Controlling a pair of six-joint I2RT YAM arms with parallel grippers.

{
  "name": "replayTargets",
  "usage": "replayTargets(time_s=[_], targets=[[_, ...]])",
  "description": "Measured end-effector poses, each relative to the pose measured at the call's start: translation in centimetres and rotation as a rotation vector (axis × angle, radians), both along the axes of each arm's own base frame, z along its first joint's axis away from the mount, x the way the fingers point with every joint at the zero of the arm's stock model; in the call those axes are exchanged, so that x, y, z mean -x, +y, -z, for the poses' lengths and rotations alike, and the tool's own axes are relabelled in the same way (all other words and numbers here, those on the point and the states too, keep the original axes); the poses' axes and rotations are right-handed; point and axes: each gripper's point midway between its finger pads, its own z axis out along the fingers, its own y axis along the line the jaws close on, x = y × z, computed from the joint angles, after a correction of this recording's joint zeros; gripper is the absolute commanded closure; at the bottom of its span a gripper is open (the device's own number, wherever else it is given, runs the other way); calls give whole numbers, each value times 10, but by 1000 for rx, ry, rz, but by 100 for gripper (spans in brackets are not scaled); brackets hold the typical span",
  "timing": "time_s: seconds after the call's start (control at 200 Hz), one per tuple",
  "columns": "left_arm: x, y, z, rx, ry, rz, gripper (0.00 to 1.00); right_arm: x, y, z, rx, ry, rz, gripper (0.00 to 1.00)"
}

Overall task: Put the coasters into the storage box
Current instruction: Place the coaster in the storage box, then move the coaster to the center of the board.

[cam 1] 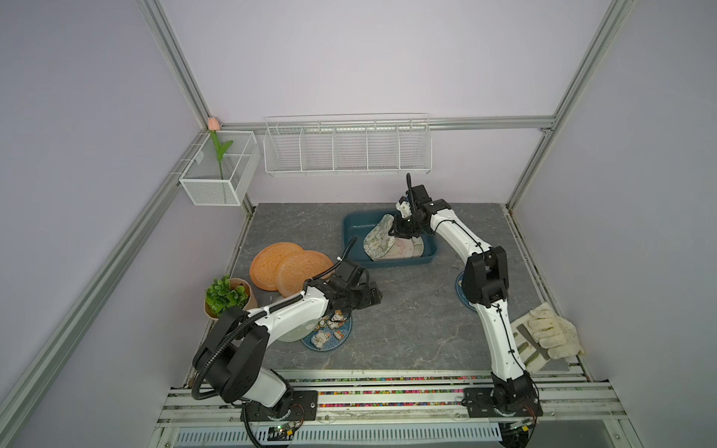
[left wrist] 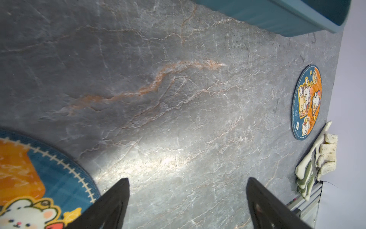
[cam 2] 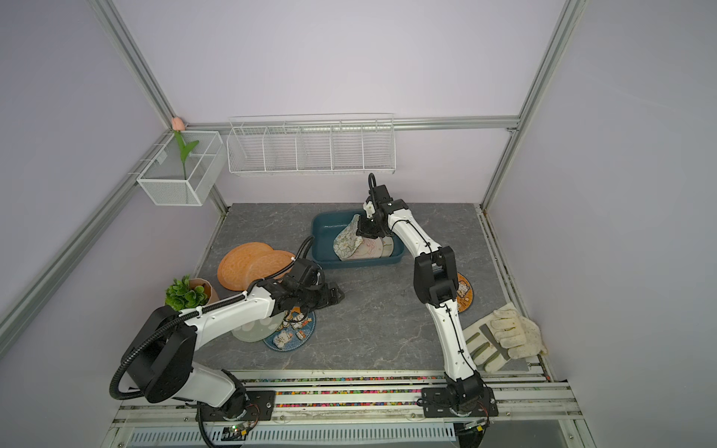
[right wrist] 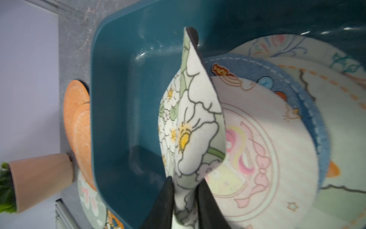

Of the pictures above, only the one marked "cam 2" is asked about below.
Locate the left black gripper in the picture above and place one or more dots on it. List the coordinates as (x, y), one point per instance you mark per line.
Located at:
(325, 300)

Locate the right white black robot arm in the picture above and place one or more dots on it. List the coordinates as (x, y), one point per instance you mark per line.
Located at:
(435, 282)

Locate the front orange cork coaster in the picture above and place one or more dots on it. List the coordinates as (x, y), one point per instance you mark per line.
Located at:
(266, 264)

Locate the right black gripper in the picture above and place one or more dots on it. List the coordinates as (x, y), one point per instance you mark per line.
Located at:
(361, 229)

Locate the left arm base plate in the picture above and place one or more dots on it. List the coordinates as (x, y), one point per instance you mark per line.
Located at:
(251, 406)

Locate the white green floral coaster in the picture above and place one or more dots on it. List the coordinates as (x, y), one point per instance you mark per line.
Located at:
(347, 241)

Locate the small potted green plant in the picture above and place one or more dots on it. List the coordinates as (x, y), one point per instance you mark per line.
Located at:
(189, 293)

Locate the blue orange cats coaster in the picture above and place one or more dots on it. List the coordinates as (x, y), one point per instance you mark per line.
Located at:
(465, 293)

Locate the pink white bunny coaster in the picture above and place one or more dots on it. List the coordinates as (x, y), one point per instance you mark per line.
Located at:
(377, 248)

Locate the artificial pink tulip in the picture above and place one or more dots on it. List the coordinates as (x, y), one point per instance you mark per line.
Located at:
(185, 148)

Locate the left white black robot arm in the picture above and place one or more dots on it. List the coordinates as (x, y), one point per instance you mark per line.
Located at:
(160, 365)

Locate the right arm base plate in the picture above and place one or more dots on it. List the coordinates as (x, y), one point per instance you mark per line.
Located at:
(443, 403)

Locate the pale green bunny coaster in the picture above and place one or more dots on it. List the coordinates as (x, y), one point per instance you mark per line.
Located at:
(259, 330)

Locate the back orange cork coaster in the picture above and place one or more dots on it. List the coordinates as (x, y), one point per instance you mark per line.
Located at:
(235, 265)

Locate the blue orange animals coaster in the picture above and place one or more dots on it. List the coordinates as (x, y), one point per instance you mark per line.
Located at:
(294, 331)

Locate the white wire wall rack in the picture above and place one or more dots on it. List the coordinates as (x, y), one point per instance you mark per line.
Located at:
(312, 144)

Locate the teal plastic storage box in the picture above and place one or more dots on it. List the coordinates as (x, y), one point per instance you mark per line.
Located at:
(325, 228)

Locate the white mesh wall basket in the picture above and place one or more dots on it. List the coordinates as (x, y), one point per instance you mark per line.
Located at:
(162, 179)

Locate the white green work glove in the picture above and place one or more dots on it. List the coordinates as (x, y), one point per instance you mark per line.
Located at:
(502, 336)

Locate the orange cork coaster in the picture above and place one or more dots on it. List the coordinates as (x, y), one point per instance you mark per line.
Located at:
(266, 264)
(235, 265)

